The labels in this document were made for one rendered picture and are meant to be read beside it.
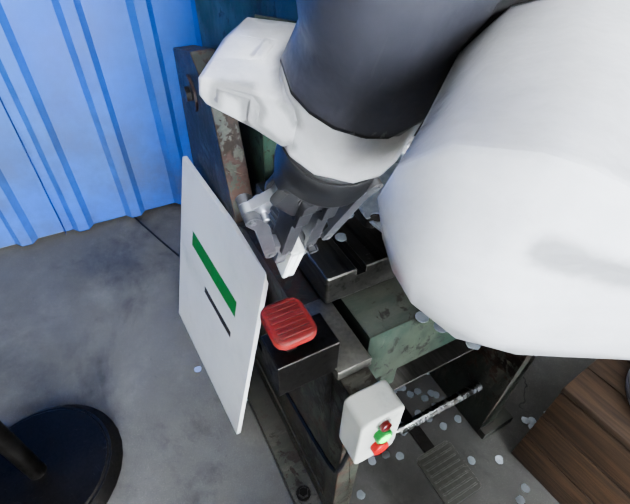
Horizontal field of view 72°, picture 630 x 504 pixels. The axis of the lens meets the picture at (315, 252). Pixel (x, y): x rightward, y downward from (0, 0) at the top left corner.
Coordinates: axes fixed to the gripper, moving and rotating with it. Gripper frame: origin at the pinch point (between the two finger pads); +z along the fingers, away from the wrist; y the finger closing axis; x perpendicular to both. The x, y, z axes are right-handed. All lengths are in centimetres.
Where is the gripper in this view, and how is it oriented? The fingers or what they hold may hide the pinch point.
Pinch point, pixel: (288, 253)
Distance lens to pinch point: 47.2
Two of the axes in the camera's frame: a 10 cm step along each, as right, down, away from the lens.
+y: 8.9, -2.9, 3.4
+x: -3.9, -8.7, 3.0
